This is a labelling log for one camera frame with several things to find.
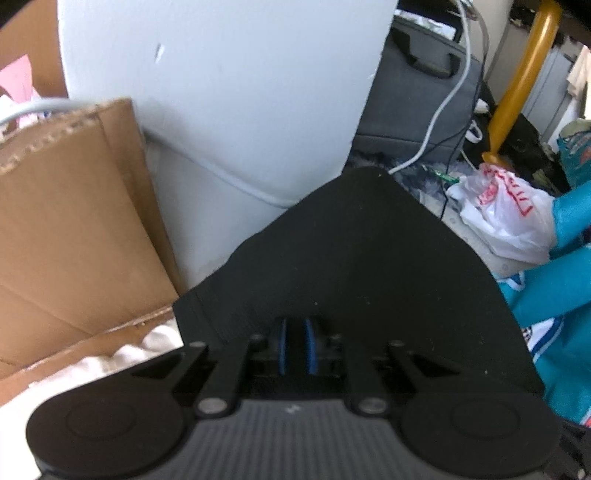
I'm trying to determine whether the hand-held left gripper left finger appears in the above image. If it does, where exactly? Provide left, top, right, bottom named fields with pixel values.
left=129, top=318, right=291, bottom=416

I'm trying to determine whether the black knit top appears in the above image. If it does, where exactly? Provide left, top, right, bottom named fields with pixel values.
left=172, top=166, right=544, bottom=398

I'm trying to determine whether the brown cardboard sheet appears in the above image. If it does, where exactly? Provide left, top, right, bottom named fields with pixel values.
left=0, top=97, right=184, bottom=381

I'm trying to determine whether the yellow pole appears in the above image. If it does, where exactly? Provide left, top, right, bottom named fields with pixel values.
left=479, top=0, right=564, bottom=167

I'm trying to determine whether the teal printed blanket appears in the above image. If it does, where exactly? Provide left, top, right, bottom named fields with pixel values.
left=491, top=179, right=591, bottom=426

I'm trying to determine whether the white charging cable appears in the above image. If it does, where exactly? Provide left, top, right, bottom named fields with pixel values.
left=387, top=0, right=491, bottom=175

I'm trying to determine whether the printed cream blanket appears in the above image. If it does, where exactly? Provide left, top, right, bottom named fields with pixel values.
left=0, top=318, right=186, bottom=408

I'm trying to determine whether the grey bag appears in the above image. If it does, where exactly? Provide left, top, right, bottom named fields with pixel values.
left=352, top=17, right=486, bottom=163

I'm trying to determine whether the white plastic bag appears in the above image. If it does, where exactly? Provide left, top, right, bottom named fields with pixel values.
left=444, top=163, right=558, bottom=265

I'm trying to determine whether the teal snack packet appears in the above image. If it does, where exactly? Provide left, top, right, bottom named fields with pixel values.
left=555, top=119, right=591, bottom=186

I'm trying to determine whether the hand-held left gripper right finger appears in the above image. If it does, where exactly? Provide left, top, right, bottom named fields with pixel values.
left=302, top=318, right=462, bottom=415

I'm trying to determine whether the upright cardboard box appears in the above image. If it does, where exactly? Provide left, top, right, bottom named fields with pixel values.
left=0, top=28, right=71, bottom=101

